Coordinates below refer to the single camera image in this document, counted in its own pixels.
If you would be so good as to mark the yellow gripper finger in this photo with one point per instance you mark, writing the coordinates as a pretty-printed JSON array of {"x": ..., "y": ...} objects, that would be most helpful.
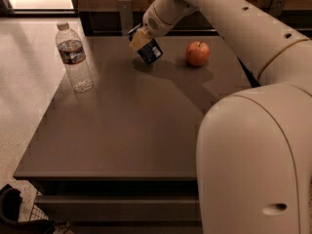
[{"x": 141, "y": 38}]

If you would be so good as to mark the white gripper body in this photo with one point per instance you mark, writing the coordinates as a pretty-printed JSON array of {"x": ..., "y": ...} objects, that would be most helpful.
[{"x": 154, "y": 22}]

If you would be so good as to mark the blue pepsi can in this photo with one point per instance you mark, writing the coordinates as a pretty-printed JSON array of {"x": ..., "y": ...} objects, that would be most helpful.
[{"x": 150, "y": 52}]

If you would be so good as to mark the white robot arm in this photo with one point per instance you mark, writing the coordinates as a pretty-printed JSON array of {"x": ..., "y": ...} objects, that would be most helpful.
[{"x": 254, "y": 148}]

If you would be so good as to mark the red apple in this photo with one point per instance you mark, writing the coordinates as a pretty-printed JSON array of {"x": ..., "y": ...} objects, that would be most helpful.
[{"x": 197, "y": 53}]

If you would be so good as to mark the clear plastic water bottle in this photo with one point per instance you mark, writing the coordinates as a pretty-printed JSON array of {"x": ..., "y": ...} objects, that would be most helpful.
[{"x": 72, "y": 54}]

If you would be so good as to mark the grey cabinet with drawers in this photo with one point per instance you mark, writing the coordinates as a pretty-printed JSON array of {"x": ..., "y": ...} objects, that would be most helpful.
[{"x": 134, "y": 133}]

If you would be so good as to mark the grey cabinet drawer front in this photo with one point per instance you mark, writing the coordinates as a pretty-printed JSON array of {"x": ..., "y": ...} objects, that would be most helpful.
[{"x": 120, "y": 208}]

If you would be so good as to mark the black object at floor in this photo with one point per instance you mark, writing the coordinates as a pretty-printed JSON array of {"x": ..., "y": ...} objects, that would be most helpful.
[{"x": 10, "y": 201}]

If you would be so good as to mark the left metal wall bracket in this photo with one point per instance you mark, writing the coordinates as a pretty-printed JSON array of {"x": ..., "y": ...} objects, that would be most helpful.
[{"x": 126, "y": 15}]

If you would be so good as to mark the metal wall bracket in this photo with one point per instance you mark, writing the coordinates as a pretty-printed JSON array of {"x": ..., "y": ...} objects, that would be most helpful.
[
  {"x": 126, "y": 15},
  {"x": 276, "y": 7}
]

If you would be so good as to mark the right metal wall bracket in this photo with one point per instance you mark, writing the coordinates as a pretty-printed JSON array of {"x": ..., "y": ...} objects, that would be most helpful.
[{"x": 276, "y": 7}]

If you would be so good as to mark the wire mesh basket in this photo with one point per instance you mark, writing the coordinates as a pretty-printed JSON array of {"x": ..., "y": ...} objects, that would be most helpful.
[{"x": 36, "y": 213}]

